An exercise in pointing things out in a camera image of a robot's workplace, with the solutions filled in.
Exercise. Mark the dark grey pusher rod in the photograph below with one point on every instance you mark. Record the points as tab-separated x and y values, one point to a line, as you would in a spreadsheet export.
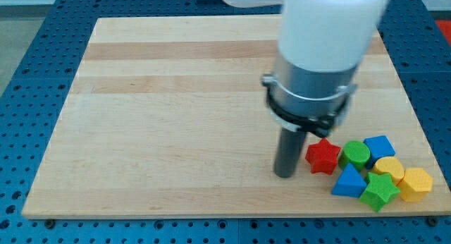
288	152

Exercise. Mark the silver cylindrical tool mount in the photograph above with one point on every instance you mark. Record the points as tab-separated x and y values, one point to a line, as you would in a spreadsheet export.
313	102

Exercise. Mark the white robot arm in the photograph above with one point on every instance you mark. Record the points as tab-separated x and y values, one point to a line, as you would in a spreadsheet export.
320	46

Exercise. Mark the red star block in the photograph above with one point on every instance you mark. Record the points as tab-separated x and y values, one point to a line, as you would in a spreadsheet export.
322	156

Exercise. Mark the green cylinder block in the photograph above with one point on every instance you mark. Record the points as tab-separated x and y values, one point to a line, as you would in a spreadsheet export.
355	153

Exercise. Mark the blue triangle block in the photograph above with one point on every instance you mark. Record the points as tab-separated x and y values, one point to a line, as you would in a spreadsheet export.
350	183

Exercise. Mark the blue cube block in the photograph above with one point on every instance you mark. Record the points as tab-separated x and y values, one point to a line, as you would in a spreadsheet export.
379	147

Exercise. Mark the yellow cylinder block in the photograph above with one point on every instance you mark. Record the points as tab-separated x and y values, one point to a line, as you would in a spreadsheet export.
389	165

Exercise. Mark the green star block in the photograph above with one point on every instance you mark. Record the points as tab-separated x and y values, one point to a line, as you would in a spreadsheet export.
380	191

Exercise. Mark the wooden board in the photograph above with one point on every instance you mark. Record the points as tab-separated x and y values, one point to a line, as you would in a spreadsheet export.
166	119

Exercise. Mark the yellow hexagon block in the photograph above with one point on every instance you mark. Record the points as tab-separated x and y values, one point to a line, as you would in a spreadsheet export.
415	185

